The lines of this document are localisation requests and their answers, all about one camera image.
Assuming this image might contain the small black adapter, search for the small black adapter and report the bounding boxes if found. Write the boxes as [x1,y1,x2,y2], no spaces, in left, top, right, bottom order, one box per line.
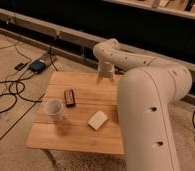
[15,63,25,71]

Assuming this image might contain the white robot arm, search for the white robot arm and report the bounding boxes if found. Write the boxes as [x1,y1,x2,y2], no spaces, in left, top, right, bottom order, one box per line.
[93,39,192,171]

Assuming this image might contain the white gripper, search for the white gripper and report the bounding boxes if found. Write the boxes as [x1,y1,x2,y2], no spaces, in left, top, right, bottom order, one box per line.
[97,62,115,84]

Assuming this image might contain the small dark chocolate box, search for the small dark chocolate box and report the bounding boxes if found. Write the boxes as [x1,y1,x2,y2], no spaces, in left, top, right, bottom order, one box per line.
[64,89,75,107]

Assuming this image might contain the white rectangular block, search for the white rectangular block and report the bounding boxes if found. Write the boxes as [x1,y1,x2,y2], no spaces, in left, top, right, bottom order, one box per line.
[87,111,108,131]

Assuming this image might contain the wooden table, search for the wooden table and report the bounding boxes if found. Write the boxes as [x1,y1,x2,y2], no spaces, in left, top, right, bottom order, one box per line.
[27,72,124,155]

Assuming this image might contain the blue black power box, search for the blue black power box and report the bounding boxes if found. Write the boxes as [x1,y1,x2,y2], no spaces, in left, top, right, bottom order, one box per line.
[29,60,46,73]

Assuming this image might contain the black floor cables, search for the black floor cables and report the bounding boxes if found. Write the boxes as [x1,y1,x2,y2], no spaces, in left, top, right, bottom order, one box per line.
[0,49,59,151]

